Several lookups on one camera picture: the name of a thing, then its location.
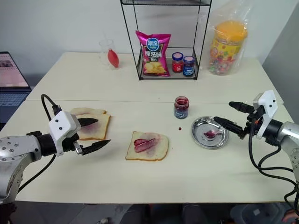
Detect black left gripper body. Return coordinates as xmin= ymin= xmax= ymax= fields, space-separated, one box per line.
xmin=62 ymin=133 xmax=84 ymax=155

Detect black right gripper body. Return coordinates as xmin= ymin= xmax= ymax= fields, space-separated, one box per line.
xmin=240 ymin=105 xmax=264 ymax=139

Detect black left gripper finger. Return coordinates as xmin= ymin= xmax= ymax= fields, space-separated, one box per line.
xmin=80 ymin=139 xmax=112 ymax=156
xmin=77 ymin=118 xmax=100 ymax=128

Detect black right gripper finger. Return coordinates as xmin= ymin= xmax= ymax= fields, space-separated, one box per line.
xmin=228 ymin=101 xmax=255 ymax=114
xmin=213 ymin=116 xmax=245 ymax=139

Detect plain bread slice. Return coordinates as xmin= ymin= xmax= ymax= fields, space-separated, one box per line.
xmin=70 ymin=107 xmax=107 ymax=116

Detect bread slices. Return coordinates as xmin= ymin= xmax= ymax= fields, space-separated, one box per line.
xmin=76 ymin=113 xmax=112 ymax=141

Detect open jam jar blue label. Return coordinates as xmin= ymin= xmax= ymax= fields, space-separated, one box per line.
xmin=174 ymin=96 xmax=189 ymax=120

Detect bread slice with thick jam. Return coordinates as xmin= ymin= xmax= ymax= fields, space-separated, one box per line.
xmin=125 ymin=131 xmax=170 ymax=162

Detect blue jam jar blue lid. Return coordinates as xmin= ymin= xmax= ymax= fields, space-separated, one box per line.
xmin=182 ymin=56 xmax=196 ymax=77

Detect red jam jar pink lid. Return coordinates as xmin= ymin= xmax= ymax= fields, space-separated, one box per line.
xmin=171 ymin=52 xmax=184 ymax=74

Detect round silver metal plate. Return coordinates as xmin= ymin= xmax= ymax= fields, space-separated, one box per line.
xmin=191 ymin=116 xmax=230 ymax=150

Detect candy jar with orange lid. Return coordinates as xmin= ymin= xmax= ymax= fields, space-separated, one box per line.
xmin=209 ymin=20 xmax=249 ymax=76

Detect red rubber bulb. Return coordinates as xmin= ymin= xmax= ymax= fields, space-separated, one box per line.
xmin=107 ymin=48 xmax=121 ymax=69

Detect plastic cup with red object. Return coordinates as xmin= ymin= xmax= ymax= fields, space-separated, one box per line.
xmin=99 ymin=39 xmax=118 ymax=69

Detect open laptop computer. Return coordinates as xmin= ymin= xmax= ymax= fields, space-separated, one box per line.
xmin=0 ymin=51 xmax=32 ymax=124

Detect candy jar in plastic bag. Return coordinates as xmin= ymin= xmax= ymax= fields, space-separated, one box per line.
xmin=207 ymin=4 xmax=255 ymax=77

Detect grey shape under table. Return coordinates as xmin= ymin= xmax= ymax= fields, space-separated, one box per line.
xmin=229 ymin=203 xmax=299 ymax=224

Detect pink potato chips bag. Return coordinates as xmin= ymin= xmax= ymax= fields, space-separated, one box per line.
xmin=135 ymin=30 xmax=172 ymax=78

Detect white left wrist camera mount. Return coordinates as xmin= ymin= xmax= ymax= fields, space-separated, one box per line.
xmin=48 ymin=111 xmax=82 ymax=157

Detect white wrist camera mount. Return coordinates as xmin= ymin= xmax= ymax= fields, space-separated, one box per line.
xmin=48 ymin=111 xmax=82 ymax=157
xmin=252 ymin=90 xmax=279 ymax=140

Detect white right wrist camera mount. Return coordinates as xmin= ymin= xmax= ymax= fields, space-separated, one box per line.
xmin=252 ymin=90 xmax=279 ymax=140

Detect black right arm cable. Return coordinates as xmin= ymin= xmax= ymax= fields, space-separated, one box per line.
xmin=247 ymin=116 xmax=299 ymax=212

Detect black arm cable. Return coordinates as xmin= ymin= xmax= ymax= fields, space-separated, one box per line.
xmin=17 ymin=93 xmax=63 ymax=193
xmin=247 ymin=116 xmax=299 ymax=212

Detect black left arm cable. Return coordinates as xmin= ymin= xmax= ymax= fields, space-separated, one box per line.
xmin=17 ymin=93 xmax=63 ymax=193

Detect black wire shelf rack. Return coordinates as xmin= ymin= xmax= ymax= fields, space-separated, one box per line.
xmin=120 ymin=0 xmax=213 ymax=81

